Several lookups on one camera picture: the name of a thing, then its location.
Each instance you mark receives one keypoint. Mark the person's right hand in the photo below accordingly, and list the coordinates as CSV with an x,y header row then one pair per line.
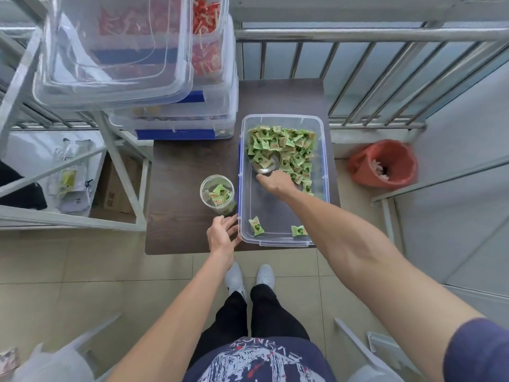
x,y
280,184

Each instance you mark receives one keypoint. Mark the person's left hand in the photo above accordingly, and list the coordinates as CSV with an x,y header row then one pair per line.
x,y
222,234

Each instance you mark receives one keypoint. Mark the metal scoop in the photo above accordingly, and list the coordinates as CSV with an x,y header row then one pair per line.
x,y
266,165

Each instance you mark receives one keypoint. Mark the clear plastic cup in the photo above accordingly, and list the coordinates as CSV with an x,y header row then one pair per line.
x,y
230,210

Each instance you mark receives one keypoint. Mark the clear bin with green candies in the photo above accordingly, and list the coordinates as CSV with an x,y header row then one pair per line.
x,y
274,218

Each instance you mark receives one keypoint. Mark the green candy packet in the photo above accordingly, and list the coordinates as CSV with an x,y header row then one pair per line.
x,y
257,225
299,231

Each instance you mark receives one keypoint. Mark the green candy packets batch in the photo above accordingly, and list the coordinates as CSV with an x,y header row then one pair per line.
x,y
218,194

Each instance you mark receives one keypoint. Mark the pile of green candy packets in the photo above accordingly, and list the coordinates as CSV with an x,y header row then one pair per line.
x,y
294,147

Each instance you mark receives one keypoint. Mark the clear plastic bin lid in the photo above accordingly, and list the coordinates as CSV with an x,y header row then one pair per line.
x,y
119,83

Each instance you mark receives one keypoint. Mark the person's right forearm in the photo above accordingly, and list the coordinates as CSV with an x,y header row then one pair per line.
x,y
377,282

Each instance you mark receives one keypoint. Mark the person's left forearm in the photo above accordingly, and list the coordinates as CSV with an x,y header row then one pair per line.
x,y
175,326

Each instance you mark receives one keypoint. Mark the person's left grey shoe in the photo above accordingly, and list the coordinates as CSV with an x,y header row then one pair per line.
x,y
234,278

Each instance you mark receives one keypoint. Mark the person's grey shoe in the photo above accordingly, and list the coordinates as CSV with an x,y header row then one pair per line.
x,y
265,276
234,278

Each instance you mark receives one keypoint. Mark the person's right grey shoe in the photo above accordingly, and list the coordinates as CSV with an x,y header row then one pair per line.
x,y
265,276

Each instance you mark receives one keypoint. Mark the cardboard box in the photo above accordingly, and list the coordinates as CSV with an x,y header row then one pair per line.
x,y
115,194

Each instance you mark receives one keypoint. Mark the red waste bin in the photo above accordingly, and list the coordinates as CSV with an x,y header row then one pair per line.
x,y
366,171

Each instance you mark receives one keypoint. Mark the black trousers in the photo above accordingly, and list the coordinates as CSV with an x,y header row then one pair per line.
x,y
226,326

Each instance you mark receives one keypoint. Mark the grey metal shelf rack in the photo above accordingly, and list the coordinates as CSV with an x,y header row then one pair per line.
x,y
121,175

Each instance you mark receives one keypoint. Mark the navy printed shirt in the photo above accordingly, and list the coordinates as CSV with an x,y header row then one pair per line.
x,y
258,362

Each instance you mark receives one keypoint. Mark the steel railing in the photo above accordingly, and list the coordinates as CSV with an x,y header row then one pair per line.
x,y
358,34

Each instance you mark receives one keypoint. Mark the frosted glass window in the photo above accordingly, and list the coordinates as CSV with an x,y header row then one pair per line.
x,y
318,11

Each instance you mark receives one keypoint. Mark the heap of red candy packets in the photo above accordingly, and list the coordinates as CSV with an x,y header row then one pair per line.
x,y
204,15

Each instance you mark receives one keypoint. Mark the black bag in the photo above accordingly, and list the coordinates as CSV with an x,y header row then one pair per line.
x,y
20,194

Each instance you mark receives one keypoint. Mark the white plastic bag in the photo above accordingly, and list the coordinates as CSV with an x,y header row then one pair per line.
x,y
51,366

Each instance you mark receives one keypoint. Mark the small printed packet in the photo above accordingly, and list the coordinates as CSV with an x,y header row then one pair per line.
x,y
8,360

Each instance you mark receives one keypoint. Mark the grey metal rack frame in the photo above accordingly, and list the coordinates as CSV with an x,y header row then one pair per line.
x,y
437,180

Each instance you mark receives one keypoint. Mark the white metal frame piece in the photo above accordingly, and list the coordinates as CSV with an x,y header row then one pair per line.
x,y
381,346

